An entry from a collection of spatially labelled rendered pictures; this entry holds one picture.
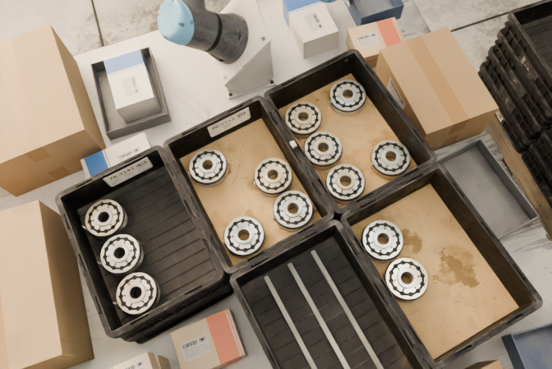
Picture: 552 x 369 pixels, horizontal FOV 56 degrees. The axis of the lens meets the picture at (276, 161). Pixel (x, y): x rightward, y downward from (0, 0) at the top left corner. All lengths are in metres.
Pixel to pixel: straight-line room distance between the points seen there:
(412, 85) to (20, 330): 1.19
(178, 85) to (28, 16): 1.54
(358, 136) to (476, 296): 0.51
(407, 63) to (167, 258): 0.86
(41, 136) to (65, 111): 0.09
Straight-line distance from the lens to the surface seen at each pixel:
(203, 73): 1.75
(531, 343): 1.55
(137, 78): 1.68
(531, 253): 1.60
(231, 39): 1.54
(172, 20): 1.48
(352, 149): 1.45
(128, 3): 2.97
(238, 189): 1.41
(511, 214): 1.61
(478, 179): 1.62
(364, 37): 1.71
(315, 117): 1.45
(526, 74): 2.12
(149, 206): 1.44
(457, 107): 1.52
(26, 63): 1.71
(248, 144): 1.46
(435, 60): 1.59
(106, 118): 1.74
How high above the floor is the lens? 2.14
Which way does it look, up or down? 66 degrees down
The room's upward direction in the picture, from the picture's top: 8 degrees counter-clockwise
